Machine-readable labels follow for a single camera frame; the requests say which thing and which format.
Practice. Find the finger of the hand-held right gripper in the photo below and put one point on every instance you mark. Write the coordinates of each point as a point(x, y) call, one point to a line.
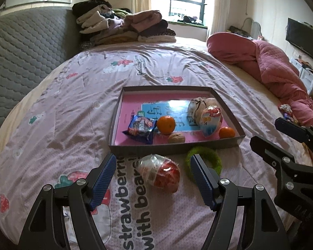
point(289, 127)
point(266, 147)

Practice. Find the black wall television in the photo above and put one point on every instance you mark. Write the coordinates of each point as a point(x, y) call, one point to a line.
point(302, 39)

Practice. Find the strawberry print bed sheet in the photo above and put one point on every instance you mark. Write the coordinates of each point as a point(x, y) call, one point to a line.
point(67, 109)

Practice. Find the orange mandarin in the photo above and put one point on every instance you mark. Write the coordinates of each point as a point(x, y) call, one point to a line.
point(227, 132)
point(166, 125)

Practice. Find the grey quilted headboard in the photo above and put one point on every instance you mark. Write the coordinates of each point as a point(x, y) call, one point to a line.
point(23, 44)

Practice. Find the dark cloth on windowsill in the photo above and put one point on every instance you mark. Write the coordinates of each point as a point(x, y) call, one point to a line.
point(191, 20)

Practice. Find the blue white toy egg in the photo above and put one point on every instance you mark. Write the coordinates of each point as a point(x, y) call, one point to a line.
point(210, 125)

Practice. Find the brown walnut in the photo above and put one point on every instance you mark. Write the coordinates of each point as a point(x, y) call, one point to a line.
point(176, 138)

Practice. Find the pile of folded clothes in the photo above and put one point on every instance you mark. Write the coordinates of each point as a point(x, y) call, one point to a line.
point(146, 20)

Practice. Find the blue cookie packet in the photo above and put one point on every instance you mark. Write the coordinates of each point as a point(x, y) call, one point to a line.
point(140, 129)

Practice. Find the red toy egg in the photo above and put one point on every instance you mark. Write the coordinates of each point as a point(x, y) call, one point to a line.
point(167, 177)

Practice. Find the grey cardboard tray pink inside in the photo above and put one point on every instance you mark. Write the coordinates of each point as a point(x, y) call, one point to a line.
point(146, 149)

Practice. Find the pink quilt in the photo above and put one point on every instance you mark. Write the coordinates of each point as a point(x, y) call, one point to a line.
point(271, 62)

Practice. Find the white drawer cabinet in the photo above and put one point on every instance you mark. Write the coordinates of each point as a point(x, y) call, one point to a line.
point(307, 76)

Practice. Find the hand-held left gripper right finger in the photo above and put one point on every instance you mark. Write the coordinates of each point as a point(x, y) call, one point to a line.
point(202, 185)

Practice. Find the white standing fan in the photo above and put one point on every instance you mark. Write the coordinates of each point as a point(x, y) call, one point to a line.
point(254, 27)

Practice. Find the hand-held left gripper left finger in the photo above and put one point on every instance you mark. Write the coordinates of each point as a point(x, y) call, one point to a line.
point(103, 179)

